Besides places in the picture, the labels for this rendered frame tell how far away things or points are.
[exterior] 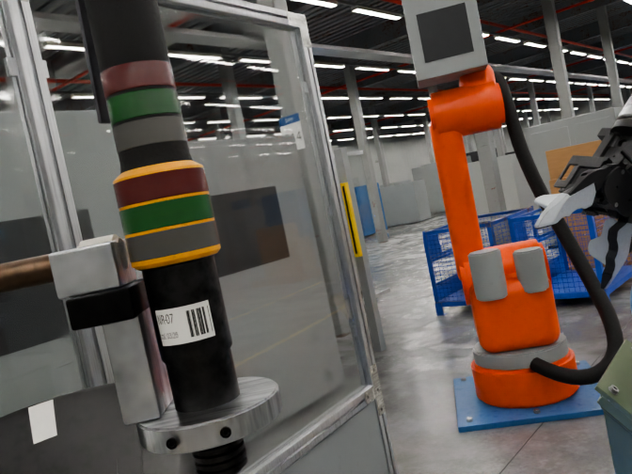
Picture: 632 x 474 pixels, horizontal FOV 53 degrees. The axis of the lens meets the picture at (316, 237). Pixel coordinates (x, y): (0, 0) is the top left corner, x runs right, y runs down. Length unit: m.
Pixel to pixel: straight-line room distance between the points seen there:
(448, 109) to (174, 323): 3.92
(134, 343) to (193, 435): 0.05
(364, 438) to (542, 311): 2.49
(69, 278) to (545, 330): 3.92
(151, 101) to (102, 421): 0.26
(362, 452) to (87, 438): 1.36
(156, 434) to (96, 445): 0.18
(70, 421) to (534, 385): 3.79
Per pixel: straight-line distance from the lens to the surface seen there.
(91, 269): 0.31
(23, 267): 0.33
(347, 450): 1.73
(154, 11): 0.32
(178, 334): 0.30
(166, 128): 0.30
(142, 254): 0.30
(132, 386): 0.31
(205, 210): 0.30
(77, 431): 0.49
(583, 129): 10.83
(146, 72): 0.31
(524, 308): 4.11
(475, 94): 4.21
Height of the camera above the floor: 1.53
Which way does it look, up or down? 3 degrees down
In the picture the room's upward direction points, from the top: 12 degrees counter-clockwise
